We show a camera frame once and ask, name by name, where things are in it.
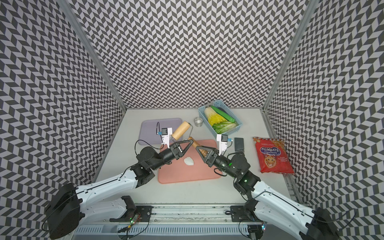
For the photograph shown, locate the pink cutting board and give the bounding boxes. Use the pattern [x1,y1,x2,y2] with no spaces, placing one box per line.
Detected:
[158,147,221,184]

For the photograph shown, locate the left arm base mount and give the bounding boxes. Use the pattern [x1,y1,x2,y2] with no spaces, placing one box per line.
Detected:
[110,196,154,223]

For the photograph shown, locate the metal rectangular dough scraper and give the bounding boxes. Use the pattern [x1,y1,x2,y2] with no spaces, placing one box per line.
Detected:
[234,138,245,152]

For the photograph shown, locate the wooden rolling pin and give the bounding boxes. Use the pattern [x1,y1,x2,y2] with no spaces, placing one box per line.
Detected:
[172,121,201,148]

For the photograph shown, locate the purple plastic tray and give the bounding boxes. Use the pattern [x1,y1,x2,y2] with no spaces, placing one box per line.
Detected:
[139,118,183,145]

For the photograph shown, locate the yellow napa cabbage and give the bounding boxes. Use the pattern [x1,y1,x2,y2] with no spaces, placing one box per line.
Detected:
[204,107,227,126]

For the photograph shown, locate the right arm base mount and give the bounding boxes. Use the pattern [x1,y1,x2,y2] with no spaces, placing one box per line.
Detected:
[225,200,260,223]

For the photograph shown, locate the green lettuce leaves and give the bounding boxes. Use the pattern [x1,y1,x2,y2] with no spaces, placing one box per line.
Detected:
[212,121,237,134]

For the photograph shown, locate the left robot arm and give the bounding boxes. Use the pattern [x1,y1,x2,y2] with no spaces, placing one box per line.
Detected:
[42,140,194,240]

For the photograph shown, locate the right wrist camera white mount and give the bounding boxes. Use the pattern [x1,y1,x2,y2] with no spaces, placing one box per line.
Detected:
[217,134,229,156]

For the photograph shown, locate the white dough piece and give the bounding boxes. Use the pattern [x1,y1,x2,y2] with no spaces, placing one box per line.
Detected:
[184,157,195,166]

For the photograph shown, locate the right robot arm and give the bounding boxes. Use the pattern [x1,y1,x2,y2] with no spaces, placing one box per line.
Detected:
[196,146,340,240]

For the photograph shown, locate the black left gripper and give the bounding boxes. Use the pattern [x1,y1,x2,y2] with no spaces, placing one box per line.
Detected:
[150,138,193,171]

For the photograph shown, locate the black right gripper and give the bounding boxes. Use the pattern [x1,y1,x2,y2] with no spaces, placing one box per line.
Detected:
[195,145,239,179]

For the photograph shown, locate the metal base rail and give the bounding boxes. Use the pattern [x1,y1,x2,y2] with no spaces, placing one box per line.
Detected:
[72,204,267,240]

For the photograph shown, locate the light blue perforated plastic basket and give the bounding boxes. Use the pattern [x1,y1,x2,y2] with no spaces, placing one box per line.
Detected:
[198,100,243,137]

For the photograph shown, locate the red snack bag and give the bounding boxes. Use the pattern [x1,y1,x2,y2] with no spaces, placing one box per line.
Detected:
[253,137,295,175]

